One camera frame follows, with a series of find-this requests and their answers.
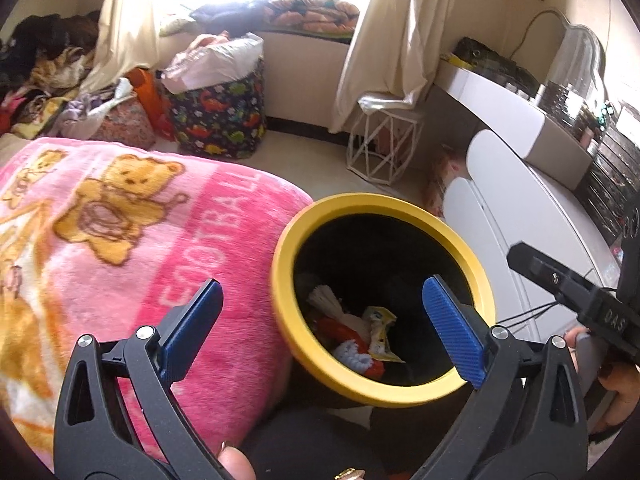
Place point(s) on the yellow rimmed black trash bin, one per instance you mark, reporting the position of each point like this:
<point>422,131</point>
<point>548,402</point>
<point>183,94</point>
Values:
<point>300,230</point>

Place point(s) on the bluish white foam fruit net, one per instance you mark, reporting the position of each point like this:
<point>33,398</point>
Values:
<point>352,355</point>

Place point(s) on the cream curtain beside bed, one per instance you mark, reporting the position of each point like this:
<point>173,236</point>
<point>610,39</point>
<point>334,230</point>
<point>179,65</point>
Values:
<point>125,25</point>

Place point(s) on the dark bag on desk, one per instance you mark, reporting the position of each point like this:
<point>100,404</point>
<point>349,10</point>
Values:
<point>490,62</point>

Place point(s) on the pink bear printed blanket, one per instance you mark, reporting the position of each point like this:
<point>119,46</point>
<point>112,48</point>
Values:
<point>150,270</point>

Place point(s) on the pile of dark clothes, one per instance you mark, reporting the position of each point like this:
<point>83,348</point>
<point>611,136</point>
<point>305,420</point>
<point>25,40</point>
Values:
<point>45,60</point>

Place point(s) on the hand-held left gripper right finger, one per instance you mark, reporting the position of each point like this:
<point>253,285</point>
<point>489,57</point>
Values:
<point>452,330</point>

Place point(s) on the cream curtain beside desk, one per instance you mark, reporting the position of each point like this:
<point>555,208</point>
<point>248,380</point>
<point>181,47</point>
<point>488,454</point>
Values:
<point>390,45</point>

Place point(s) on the white pillow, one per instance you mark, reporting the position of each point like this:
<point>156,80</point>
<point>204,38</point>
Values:
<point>177,24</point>

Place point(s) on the person's right hand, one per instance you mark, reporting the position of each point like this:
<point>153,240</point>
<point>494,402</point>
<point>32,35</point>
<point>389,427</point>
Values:
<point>617,395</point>

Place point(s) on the person's dark pants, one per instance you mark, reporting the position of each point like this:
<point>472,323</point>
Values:
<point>325,445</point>

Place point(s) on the red plastic wrapper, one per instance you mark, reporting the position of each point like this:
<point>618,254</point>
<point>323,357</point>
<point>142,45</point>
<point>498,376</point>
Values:
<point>332,330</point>

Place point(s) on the orange patterned folded blanket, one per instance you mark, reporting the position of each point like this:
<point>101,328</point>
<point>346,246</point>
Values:
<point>315,12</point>

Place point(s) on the yellow silver snack bag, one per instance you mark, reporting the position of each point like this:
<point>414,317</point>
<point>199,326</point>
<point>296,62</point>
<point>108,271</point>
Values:
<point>382,332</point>

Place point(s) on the white desk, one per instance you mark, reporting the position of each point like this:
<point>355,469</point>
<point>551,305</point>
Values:
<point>500,105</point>

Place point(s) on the person's left hand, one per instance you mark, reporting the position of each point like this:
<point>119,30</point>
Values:
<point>237,465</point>

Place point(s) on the lavender cloth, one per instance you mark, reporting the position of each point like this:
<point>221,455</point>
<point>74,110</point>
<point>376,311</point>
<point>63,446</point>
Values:
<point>85,110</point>

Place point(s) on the clear plastic sheet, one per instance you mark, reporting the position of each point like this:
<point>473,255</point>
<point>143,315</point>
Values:
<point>390,101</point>

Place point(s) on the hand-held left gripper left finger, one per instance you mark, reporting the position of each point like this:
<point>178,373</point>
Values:
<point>192,330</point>

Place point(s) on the dinosaur print laundry basket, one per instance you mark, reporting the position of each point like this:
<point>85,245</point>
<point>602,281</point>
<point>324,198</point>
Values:
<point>220,120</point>

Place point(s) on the pink cloth in basket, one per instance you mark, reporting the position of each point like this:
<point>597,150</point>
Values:
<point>210,40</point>

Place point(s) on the vanity mirror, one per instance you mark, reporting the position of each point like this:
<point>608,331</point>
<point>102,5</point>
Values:
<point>575,60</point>

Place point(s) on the floral fabric bag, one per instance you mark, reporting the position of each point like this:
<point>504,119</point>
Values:
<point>127,125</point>

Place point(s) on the dark jacket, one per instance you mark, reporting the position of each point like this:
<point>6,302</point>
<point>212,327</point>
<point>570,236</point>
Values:
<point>230,14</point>

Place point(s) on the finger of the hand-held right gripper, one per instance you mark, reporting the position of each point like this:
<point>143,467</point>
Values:
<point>550,280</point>

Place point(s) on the white basket liner bag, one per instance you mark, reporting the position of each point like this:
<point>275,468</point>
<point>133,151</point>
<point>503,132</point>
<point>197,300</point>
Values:
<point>215,62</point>

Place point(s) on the white chair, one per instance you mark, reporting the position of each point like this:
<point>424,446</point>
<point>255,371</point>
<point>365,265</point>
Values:
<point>515,220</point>

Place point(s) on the orange bag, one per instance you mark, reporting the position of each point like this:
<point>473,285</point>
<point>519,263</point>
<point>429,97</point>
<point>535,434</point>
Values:
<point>150,100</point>

